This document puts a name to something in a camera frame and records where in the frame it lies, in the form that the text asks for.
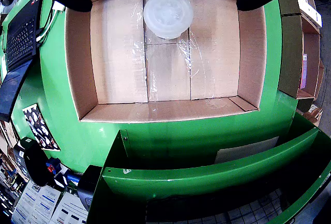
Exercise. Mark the cardboard box holding white carton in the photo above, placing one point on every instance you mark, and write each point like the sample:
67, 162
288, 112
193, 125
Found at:
288, 4

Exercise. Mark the grey paper sheet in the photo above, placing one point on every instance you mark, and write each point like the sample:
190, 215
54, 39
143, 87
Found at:
245, 150

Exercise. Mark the green metal shelf unit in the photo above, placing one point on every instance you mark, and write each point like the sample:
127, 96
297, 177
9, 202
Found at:
181, 180

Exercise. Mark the blue red small toy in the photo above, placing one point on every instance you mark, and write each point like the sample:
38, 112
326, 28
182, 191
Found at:
53, 165

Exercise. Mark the white printed carton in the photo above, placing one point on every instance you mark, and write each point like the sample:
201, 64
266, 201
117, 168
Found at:
309, 6

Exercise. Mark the black box device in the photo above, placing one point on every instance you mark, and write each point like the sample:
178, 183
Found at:
88, 185

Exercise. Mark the printed paper sheet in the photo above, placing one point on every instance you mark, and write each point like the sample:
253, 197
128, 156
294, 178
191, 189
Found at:
33, 203
71, 211

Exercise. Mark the black label printer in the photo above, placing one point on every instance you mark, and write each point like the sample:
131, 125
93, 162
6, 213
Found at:
37, 164

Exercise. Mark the black patterned sticker sheet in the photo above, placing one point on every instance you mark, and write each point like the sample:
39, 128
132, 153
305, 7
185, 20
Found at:
38, 128

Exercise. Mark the open cardboard box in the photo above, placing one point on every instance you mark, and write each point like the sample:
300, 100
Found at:
289, 53

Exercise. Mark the white spray bottle teal label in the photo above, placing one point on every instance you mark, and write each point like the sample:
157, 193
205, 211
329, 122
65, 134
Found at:
168, 14

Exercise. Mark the large shallow cardboard tray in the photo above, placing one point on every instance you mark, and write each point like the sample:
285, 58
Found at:
121, 53

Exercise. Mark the pink carton with barcode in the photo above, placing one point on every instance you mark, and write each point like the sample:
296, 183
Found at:
303, 71

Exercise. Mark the black laptop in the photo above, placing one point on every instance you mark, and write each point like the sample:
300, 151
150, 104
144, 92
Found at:
20, 40

